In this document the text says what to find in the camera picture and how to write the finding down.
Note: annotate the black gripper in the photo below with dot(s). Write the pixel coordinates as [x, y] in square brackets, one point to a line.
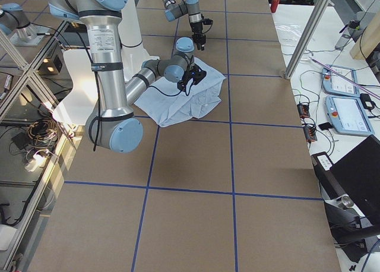
[196, 29]
[189, 75]

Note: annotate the light blue button shirt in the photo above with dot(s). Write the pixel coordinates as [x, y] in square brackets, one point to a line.
[166, 105]

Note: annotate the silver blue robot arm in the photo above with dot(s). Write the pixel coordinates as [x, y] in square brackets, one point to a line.
[112, 123]
[197, 21]

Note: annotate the clear plastic bag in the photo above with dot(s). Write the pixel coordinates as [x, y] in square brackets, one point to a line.
[288, 33]

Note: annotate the blue teach pendant far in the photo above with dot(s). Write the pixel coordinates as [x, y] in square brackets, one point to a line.
[334, 84]

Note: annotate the blue teach pendant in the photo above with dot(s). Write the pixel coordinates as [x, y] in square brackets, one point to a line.
[347, 116]
[334, 84]

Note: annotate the blue teach pendant near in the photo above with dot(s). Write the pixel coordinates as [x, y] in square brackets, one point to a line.
[347, 116]

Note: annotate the reacher grabber stick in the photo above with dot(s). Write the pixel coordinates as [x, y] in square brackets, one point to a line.
[347, 79]

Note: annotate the black laptop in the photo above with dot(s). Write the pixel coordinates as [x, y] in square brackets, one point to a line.
[358, 175]

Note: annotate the grey aluminium frame post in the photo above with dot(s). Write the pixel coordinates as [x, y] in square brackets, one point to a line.
[306, 36]

